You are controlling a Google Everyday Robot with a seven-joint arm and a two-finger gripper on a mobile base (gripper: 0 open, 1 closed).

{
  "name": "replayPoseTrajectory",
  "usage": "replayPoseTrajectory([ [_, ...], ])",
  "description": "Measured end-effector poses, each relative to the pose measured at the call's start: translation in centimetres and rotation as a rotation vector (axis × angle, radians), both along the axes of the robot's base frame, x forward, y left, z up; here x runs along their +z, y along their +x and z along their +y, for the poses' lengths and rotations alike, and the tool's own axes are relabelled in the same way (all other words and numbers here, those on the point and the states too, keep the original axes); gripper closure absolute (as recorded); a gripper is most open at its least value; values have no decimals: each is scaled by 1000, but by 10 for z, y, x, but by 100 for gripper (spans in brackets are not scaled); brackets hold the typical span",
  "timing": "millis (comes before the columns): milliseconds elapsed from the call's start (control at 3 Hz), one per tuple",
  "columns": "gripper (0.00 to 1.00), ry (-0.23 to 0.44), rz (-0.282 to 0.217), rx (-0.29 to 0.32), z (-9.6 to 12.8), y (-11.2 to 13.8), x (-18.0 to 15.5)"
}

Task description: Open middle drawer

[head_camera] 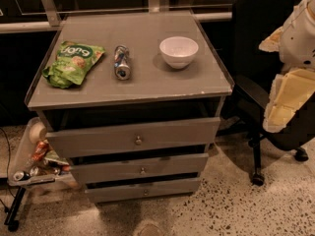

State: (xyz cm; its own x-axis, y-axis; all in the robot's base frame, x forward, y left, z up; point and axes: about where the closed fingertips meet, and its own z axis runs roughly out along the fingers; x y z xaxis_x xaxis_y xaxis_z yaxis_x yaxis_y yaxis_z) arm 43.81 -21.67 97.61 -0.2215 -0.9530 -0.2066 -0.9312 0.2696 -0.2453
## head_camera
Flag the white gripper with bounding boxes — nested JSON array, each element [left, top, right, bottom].
[[259, 0, 315, 133]]

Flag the grey drawer cabinet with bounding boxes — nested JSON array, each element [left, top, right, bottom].
[[26, 16, 233, 190]]

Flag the grey top drawer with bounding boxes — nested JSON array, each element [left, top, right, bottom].
[[47, 117, 220, 158]]

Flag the black office chair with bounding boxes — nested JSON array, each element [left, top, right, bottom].
[[221, 0, 315, 186]]

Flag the white bowl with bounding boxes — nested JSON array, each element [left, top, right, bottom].
[[159, 36, 199, 69]]

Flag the silver soda can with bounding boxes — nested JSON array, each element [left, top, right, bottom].
[[114, 45, 131, 81]]

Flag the green snack bag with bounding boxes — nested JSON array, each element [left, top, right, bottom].
[[41, 41, 105, 89]]

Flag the white ball in bin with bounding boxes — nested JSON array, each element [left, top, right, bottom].
[[30, 122, 47, 144]]

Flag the red soda can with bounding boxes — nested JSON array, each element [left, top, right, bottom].
[[31, 141, 49, 162]]

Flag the clear side bin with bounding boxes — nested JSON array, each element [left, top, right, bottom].
[[9, 117, 78, 188]]

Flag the metal railing bar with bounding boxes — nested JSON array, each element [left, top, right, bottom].
[[0, 10, 232, 33]]

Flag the dark can in bin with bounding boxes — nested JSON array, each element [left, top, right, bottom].
[[13, 170, 31, 182]]

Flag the black stand leg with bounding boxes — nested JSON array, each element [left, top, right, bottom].
[[4, 187, 26, 232]]

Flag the black cable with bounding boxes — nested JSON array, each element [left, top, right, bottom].
[[0, 127, 18, 213]]

